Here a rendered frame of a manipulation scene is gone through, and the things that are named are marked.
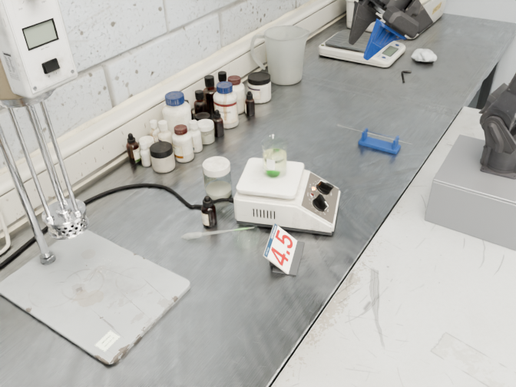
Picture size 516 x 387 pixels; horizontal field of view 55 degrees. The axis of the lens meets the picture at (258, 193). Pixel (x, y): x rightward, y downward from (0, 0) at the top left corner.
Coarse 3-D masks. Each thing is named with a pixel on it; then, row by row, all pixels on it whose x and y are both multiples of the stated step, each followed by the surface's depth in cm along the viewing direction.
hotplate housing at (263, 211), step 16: (304, 176) 103; (304, 192) 99; (240, 208) 99; (256, 208) 98; (272, 208) 97; (288, 208) 96; (304, 208) 96; (336, 208) 102; (256, 224) 101; (272, 224) 100; (288, 224) 99; (304, 224) 98; (320, 224) 97
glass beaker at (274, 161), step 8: (272, 136) 100; (264, 144) 96; (272, 144) 100; (280, 144) 100; (264, 152) 97; (272, 152) 96; (280, 152) 96; (264, 160) 98; (272, 160) 97; (280, 160) 97; (264, 168) 99; (272, 168) 98; (280, 168) 98; (264, 176) 100; (272, 176) 99; (280, 176) 99
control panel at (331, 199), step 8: (312, 176) 104; (312, 184) 102; (312, 192) 101; (336, 192) 105; (304, 200) 97; (312, 200) 99; (328, 200) 101; (336, 200) 103; (312, 208) 97; (328, 208) 99; (320, 216) 97; (328, 216) 98
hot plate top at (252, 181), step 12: (252, 168) 103; (288, 168) 102; (300, 168) 102; (240, 180) 99; (252, 180) 99; (264, 180) 99; (276, 180) 99; (288, 180) 99; (300, 180) 100; (240, 192) 97; (252, 192) 97; (264, 192) 96; (276, 192) 96; (288, 192) 96
